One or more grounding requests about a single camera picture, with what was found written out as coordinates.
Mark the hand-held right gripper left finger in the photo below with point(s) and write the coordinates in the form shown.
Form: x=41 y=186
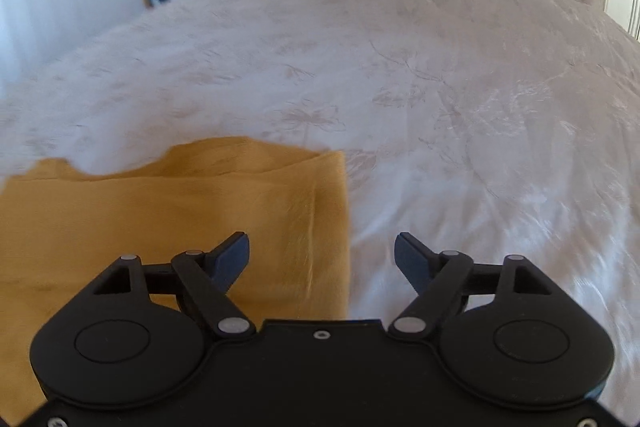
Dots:
x=231 y=259

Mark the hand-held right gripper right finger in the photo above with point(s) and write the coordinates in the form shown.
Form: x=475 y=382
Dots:
x=411 y=260

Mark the yellow cloth garment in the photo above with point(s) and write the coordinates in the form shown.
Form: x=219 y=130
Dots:
x=165 y=227

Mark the white floral bedspread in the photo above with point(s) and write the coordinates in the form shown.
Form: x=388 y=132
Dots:
x=400 y=107

